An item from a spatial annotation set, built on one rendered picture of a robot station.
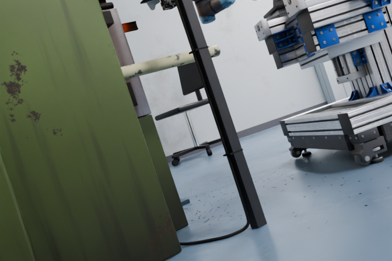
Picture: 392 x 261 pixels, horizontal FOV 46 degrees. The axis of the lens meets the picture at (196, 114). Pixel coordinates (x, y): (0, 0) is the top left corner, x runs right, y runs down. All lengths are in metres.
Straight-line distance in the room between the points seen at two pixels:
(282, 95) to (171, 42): 1.49
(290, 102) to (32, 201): 4.65
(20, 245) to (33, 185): 0.19
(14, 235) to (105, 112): 0.45
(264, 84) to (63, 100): 4.40
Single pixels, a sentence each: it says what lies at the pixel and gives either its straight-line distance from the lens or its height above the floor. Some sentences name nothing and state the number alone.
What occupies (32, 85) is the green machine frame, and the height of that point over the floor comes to 0.63.
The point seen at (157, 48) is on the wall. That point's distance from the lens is 5.52.
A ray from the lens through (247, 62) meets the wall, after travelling 5.65.
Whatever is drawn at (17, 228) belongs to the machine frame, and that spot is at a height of 0.28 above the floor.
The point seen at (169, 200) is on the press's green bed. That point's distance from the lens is 1.84.
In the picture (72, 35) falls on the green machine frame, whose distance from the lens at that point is 1.50.
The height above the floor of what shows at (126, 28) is 0.95.
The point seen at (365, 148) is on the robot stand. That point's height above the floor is 0.07.
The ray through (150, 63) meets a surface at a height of 0.63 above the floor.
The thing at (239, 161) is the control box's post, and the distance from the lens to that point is 1.49.
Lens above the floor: 0.40
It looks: level
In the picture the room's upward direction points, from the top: 19 degrees counter-clockwise
